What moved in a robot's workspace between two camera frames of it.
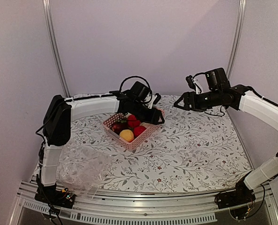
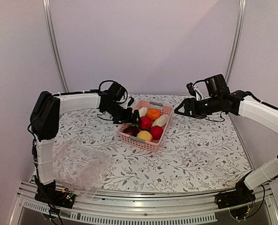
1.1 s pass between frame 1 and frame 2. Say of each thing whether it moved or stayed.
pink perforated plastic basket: moved
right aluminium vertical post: stayed
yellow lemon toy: moved
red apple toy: moved
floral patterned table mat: stayed
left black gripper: moved
